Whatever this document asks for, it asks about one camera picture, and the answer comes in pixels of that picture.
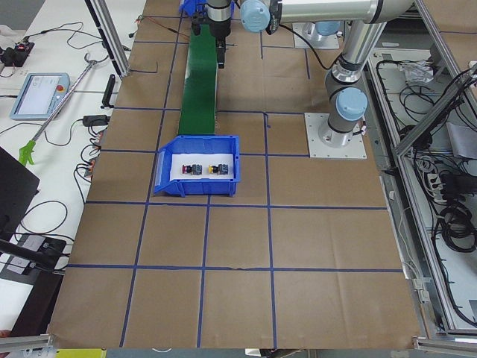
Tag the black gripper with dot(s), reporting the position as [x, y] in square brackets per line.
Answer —
[219, 31]

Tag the black power adapter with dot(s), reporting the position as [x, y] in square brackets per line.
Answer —
[95, 120]

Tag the black handle bar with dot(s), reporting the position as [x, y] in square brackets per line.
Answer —
[108, 92]

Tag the white foam pad left bin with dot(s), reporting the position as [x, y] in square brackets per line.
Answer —
[205, 160]

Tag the teach pendant tablet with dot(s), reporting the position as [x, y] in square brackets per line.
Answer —
[40, 95]

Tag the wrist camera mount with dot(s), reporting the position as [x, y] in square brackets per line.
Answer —
[198, 18]

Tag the yellow push button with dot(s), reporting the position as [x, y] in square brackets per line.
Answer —
[220, 169]

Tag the red push button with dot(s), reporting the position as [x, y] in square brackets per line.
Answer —
[193, 169]

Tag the blue plastic bin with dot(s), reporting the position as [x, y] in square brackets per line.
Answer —
[228, 144]
[218, 9]

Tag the green conveyor belt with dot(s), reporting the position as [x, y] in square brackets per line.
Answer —
[197, 115]

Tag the reacher grabber tool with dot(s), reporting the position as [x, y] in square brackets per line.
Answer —
[25, 152]

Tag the left blue plastic bin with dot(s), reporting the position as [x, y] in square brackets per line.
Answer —
[228, 144]

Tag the right blue plastic bin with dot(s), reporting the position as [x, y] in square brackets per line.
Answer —
[218, 9]

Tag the aluminium frame post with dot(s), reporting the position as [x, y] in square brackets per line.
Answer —
[104, 23]

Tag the black monitor stand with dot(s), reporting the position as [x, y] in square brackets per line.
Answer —
[18, 188]

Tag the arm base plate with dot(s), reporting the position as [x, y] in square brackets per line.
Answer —
[326, 144]
[316, 35]

